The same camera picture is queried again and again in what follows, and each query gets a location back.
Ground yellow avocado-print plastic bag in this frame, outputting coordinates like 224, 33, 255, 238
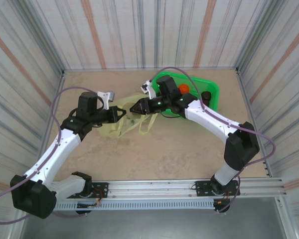
97, 92, 157, 139

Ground orange-red fake persimmon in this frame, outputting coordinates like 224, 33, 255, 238
178, 84, 191, 95

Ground dark brown fake fruit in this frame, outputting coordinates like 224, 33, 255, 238
201, 91, 212, 105

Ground green plastic basket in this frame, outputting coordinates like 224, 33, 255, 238
151, 71, 220, 120

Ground metal table edge bar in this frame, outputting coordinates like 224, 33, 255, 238
235, 67, 274, 178
63, 67, 238, 73

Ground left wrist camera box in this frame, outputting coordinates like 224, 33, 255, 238
97, 90, 116, 110

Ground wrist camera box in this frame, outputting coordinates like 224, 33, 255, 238
140, 79, 157, 101
97, 90, 116, 110

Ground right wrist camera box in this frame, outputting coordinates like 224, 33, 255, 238
140, 79, 157, 101

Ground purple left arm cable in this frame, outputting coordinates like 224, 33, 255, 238
0, 86, 102, 225

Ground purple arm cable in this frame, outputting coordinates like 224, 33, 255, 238
150, 66, 277, 214
0, 86, 102, 225

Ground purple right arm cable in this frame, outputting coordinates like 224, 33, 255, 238
150, 66, 277, 214

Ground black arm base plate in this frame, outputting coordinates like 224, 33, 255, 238
91, 182, 110, 199
194, 179, 241, 197

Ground aluminium mounting rail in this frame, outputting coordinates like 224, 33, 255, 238
16, 175, 289, 201

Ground red black base wires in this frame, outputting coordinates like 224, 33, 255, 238
92, 189, 108, 208
220, 190, 232, 204

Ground slotted grey cable duct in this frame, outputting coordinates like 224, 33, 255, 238
53, 200, 216, 211

